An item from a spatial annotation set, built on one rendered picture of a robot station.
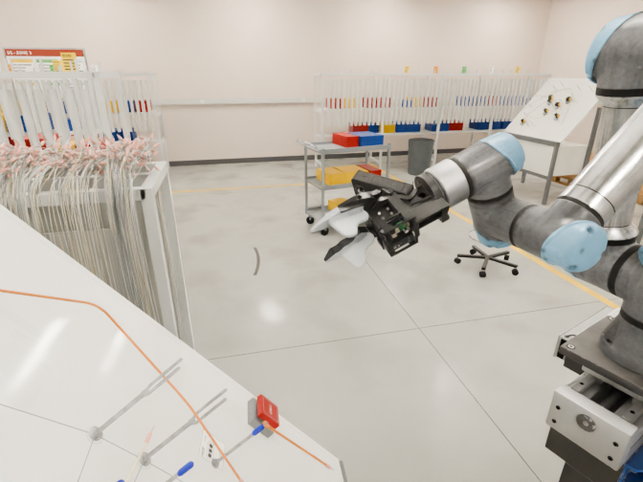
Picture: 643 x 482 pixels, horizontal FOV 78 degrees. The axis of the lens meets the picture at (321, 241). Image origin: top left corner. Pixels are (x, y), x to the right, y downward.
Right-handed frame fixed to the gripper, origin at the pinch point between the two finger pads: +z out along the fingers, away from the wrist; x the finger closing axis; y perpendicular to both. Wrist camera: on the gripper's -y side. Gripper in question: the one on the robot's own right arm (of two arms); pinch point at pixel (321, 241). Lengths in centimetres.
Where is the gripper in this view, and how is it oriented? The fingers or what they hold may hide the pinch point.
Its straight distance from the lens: 66.3
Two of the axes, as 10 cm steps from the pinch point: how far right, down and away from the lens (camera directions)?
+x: 2.6, 5.6, 7.9
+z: -8.8, 4.8, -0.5
